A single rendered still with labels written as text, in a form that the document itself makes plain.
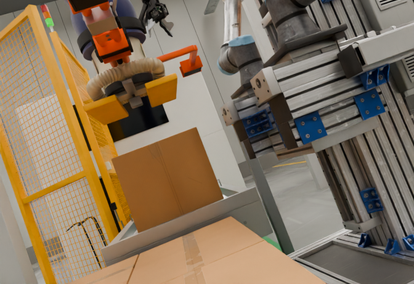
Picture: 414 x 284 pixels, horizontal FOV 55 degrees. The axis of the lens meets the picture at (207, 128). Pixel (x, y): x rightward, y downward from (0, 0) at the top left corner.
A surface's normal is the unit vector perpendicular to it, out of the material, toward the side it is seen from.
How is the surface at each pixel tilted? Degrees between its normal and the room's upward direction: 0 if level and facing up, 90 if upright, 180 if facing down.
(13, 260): 90
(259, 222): 90
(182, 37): 90
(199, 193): 90
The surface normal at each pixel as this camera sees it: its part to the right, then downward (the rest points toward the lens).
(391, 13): 0.18, -0.14
